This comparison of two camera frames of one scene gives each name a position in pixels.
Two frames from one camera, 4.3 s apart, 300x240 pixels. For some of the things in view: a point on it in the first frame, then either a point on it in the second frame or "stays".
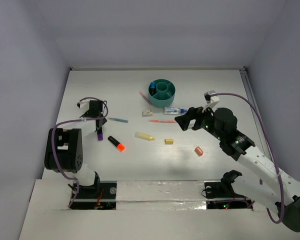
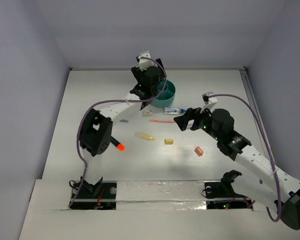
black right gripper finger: x=184 y=119 stays
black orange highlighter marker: x=120 y=147 stays
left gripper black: x=98 y=120 to x=136 y=74
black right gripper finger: x=183 y=121 stays
